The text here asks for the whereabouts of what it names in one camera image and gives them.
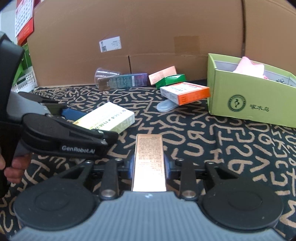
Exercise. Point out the teal purple long box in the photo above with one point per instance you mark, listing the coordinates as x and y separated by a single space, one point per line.
122 81

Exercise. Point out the small green box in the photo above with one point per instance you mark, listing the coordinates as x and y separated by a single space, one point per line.
169 80

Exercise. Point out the red white wall calendar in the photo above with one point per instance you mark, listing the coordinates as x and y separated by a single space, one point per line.
24 20

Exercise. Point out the white orange medicine box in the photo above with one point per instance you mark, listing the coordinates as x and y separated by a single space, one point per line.
185 92

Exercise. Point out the lime green open box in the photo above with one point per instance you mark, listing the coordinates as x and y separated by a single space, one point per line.
250 98

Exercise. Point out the clear plastic cup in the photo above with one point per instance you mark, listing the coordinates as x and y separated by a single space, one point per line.
101 73

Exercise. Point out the yellow medicine box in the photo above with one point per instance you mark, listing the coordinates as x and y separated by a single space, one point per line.
108 117

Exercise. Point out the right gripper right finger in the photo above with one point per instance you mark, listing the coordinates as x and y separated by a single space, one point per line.
181 175

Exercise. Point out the large brown cardboard box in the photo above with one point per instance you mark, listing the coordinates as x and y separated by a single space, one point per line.
155 35

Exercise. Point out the peach small box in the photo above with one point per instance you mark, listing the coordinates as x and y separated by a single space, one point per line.
157 76

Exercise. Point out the person left hand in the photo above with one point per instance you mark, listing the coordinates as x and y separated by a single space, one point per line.
15 172

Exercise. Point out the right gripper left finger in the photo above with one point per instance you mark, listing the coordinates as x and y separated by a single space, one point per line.
116 178

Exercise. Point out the white plastic basket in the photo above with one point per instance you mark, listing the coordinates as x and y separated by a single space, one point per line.
25 79

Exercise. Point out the white shipping label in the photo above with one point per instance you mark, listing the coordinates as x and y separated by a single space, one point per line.
110 44

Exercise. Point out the translucent blue plastic case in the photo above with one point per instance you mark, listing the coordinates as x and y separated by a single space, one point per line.
166 106

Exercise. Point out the copper tan long box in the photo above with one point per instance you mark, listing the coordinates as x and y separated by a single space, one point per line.
149 164

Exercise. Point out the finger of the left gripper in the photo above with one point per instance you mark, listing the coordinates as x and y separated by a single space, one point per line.
54 107
53 136

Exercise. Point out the steel wool scrubber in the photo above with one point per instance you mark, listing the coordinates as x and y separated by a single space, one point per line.
280 81

